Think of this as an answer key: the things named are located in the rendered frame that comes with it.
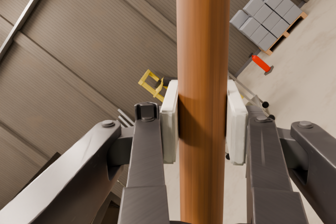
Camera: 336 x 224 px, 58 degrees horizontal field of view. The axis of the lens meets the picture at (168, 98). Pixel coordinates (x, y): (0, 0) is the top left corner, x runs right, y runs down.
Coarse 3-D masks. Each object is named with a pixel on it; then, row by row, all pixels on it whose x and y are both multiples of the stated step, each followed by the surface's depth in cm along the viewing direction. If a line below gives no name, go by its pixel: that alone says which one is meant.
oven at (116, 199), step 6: (54, 156) 194; (108, 198) 198; (114, 198) 202; (120, 198) 206; (6, 204) 146; (102, 204) 190; (108, 204) 193; (114, 204) 199; (102, 210) 186; (96, 216) 179; (102, 216) 182; (90, 222) 172; (96, 222) 175
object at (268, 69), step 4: (248, 56) 609; (252, 56) 608; (256, 56) 605; (256, 60) 605; (260, 60) 606; (260, 64) 607; (264, 64) 607; (264, 68) 609; (268, 68) 608; (272, 68) 609; (268, 72) 609
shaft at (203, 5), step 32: (192, 0) 16; (224, 0) 16; (192, 32) 16; (224, 32) 17; (192, 64) 17; (224, 64) 17; (192, 96) 17; (224, 96) 18; (192, 128) 18; (224, 128) 19; (192, 160) 19; (224, 160) 20; (192, 192) 19
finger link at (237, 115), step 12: (228, 84) 20; (228, 96) 18; (240, 96) 18; (228, 108) 17; (240, 108) 15; (228, 120) 17; (240, 120) 15; (228, 132) 17; (240, 132) 15; (228, 144) 17; (240, 144) 15; (240, 156) 16
